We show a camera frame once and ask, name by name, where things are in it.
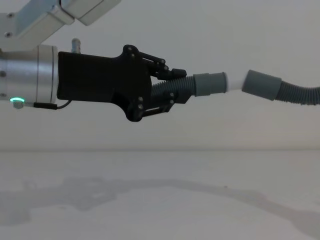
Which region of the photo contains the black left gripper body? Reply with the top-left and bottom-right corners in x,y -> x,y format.
57,44 -> 153,123

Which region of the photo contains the grey corrugated hose with cuff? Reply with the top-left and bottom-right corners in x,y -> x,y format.
150,71 -> 228,99
240,69 -> 320,107

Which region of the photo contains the white plastic pipe connector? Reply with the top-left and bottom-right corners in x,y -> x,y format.
224,72 -> 249,93

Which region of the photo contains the thin dark gripper cable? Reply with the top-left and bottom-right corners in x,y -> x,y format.
24,99 -> 73,110

